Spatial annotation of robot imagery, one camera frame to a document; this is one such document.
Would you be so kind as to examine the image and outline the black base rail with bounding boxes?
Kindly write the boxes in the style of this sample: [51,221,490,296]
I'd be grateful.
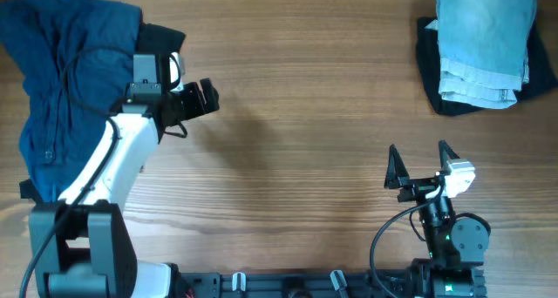
[174,269,487,298]

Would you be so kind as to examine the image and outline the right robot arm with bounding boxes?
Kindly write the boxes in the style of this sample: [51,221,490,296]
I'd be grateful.
[384,140,491,297]

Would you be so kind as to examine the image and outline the dark blue shirt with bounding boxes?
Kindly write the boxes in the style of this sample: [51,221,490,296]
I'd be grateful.
[1,0,142,202]

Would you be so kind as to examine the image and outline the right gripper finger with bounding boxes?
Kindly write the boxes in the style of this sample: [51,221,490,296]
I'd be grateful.
[384,144,411,189]
[439,140,459,167]

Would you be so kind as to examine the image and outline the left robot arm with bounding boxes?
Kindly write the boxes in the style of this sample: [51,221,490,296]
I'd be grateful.
[18,78,220,297]

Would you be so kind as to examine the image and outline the black garment under blue shirt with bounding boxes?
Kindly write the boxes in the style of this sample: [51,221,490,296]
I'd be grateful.
[18,22,187,203]

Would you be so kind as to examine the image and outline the light blue denim shorts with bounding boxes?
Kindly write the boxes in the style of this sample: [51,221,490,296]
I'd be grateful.
[427,0,537,109]

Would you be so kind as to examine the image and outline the folded black shorts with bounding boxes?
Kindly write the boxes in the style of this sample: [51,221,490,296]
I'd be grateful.
[415,17,557,117]

